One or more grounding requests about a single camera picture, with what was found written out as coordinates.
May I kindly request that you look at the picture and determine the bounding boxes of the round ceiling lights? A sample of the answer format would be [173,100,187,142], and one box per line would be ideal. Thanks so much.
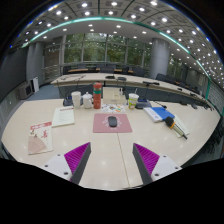
[9,0,224,81]

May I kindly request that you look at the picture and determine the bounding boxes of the green printed drink cup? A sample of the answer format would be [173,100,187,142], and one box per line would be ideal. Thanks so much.
[127,88,140,110]

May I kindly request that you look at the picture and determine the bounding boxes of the white red-headed booklet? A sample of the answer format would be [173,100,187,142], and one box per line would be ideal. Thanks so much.
[51,105,76,128]

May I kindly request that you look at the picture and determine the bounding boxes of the grey floor cabinet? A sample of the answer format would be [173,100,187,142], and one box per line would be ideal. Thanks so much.
[18,82,34,100]

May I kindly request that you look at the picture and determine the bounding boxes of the red fan-print magazine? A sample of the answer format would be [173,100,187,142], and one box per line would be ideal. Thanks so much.
[27,121,54,156]

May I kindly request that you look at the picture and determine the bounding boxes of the black computer mouse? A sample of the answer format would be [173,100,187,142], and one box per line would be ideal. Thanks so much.
[107,115,119,128]

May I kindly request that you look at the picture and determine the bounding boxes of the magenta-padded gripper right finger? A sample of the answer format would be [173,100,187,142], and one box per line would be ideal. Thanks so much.
[132,142,183,186]

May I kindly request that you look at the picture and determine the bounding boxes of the dark office chairs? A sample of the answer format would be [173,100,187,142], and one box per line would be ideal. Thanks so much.
[63,63,201,92]

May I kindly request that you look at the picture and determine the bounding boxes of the black yellow handheld microphone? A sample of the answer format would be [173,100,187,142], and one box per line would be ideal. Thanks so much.
[164,116,189,140]

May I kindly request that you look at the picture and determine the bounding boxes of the white compartment tray box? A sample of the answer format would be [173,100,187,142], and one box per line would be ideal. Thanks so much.
[102,87,127,106]

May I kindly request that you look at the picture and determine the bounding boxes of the white standing board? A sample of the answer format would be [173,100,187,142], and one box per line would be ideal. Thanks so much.
[31,76,40,93]

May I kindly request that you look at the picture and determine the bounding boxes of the pink mouse pad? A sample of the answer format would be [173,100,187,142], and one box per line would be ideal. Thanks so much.
[92,112,134,134]

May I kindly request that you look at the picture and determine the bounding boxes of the blue and white book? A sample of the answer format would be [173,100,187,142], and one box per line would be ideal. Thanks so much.
[143,106,176,124]

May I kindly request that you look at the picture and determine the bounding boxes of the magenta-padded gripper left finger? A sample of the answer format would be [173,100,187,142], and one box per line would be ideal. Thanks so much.
[42,141,92,185]

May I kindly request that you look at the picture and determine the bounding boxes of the white lidded mug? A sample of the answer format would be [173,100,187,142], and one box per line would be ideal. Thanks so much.
[81,91,94,110]

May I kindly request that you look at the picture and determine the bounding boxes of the long beige conference desk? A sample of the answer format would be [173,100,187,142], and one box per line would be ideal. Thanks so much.
[50,72,206,101]

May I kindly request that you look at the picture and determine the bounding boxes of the red green-banded thermos bottle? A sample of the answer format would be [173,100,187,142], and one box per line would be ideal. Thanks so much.
[92,82,103,110]

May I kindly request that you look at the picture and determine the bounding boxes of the black gooseneck desk microphone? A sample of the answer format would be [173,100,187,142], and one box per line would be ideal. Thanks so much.
[134,83,168,110]
[56,77,84,107]

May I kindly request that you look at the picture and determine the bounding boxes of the colourful sticker sheet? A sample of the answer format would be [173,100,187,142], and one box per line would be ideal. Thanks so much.
[100,103,127,114]

